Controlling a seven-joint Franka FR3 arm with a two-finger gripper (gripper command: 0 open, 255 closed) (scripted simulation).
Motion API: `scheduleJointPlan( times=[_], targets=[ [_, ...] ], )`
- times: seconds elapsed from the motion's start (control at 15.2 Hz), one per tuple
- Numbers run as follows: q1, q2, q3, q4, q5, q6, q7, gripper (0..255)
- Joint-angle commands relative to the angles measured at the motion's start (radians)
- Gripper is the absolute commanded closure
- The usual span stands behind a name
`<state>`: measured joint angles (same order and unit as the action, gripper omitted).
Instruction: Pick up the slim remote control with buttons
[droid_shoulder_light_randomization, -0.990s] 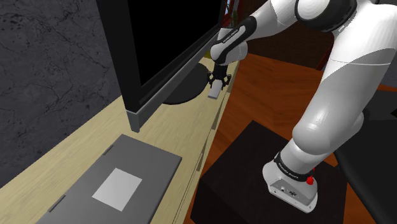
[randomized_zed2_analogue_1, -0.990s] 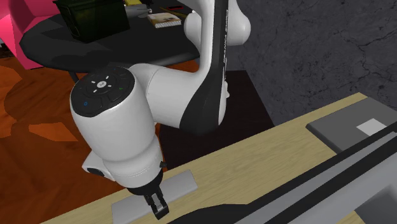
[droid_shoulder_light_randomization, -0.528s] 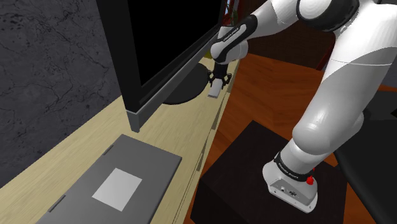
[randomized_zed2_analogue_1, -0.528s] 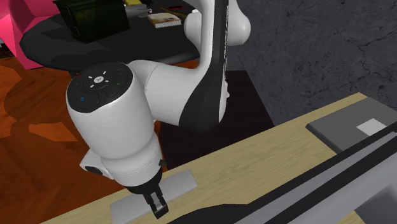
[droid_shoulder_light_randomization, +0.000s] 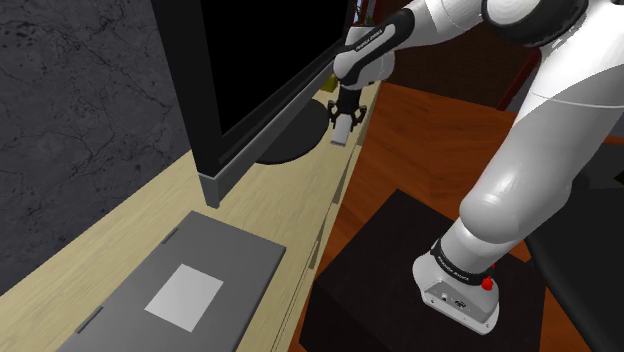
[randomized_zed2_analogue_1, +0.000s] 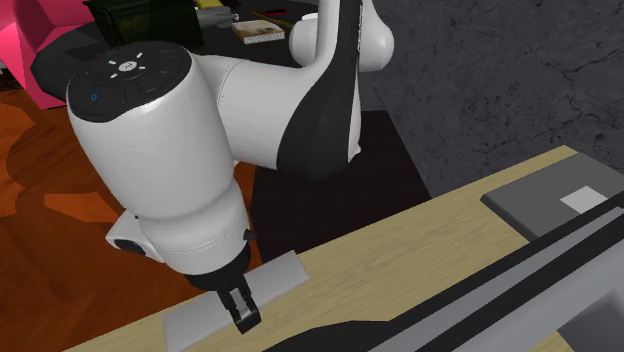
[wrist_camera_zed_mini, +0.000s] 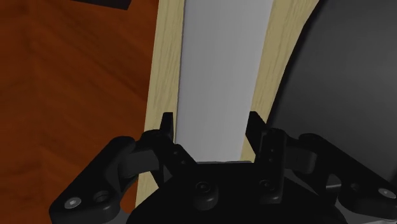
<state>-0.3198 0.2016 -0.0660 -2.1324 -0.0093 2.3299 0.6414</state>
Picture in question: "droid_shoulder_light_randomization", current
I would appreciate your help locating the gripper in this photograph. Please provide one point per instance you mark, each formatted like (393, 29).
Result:
(349, 100)

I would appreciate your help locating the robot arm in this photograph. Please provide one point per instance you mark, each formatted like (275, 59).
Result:
(546, 131)

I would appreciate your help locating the small yellow object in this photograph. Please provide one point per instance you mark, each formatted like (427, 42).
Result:
(330, 84)

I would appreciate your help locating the white rectangular device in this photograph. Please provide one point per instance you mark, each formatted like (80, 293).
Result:
(340, 132)

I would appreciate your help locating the light wooden sideboard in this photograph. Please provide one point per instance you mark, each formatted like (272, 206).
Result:
(278, 200)

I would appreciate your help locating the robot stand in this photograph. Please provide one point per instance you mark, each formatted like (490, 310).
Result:
(380, 273)

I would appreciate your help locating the grey closed laptop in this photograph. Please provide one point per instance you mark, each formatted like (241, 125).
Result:
(195, 244)

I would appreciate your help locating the black low furniture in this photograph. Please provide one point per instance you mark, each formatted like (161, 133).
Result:
(585, 253)

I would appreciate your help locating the black television with grey frame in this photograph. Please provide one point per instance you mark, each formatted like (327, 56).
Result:
(253, 53)

